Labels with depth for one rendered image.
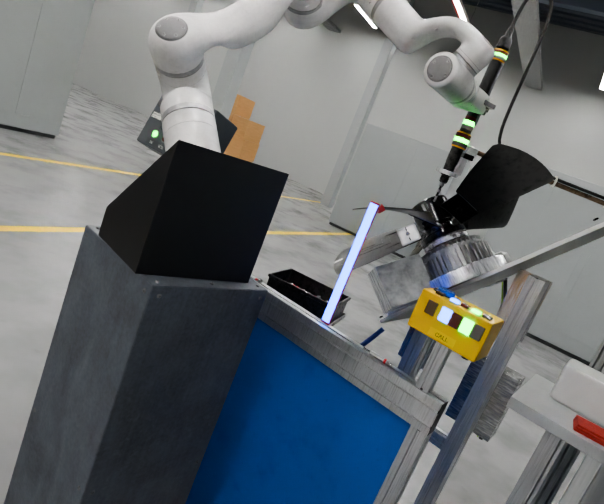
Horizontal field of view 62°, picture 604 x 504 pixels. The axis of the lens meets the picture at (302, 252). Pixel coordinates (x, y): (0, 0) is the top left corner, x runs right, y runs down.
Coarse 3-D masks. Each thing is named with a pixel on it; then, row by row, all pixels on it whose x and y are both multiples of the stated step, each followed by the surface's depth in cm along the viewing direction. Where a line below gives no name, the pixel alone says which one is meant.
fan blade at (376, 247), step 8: (392, 232) 162; (368, 240) 168; (376, 240) 164; (384, 240) 161; (392, 240) 160; (368, 248) 162; (376, 248) 160; (384, 248) 158; (392, 248) 157; (400, 248) 156; (344, 256) 166; (360, 256) 160; (368, 256) 158; (376, 256) 157; (336, 264) 163; (360, 264) 156; (336, 272) 157
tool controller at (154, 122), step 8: (160, 104) 156; (152, 112) 159; (216, 112) 146; (152, 120) 158; (160, 120) 156; (216, 120) 147; (224, 120) 149; (144, 128) 159; (152, 128) 157; (160, 128) 155; (224, 128) 151; (232, 128) 153; (144, 136) 158; (160, 136) 154; (224, 136) 152; (232, 136) 154; (144, 144) 157; (152, 144) 155; (160, 144) 153; (224, 144) 153; (160, 152) 152
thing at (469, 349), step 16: (432, 288) 110; (416, 304) 107; (448, 304) 103; (416, 320) 107; (432, 320) 105; (480, 320) 100; (496, 320) 103; (432, 336) 105; (448, 336) 103; (464, 336) 101; (496, 336) 106; (464, 352) 101; (480, 352) 100
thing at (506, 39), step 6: (510, 30) 137; (504, 36) 137; (510, 36) 137; (498, 42) 138; (504, 42) 137; (510, 42) 137; (504, 48) 140; (450, 150) 145; (456, 150) 143; (462, 150) 144; (450, 156) 144; (456, 156) 144; (450, 162) 144; (456, 162) 144; (444, 168) 145; (450, 168) 145; (444, 174) 145; (444, 180) 146
